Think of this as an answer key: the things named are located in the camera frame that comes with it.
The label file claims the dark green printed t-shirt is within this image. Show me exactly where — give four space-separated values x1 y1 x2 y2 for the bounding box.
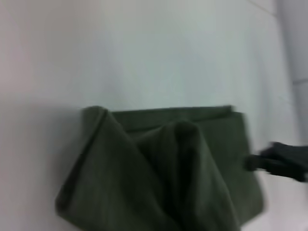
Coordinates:
54 104 267 231

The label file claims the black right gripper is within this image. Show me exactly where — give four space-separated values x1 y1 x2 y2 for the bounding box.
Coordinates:
243 141 308 183

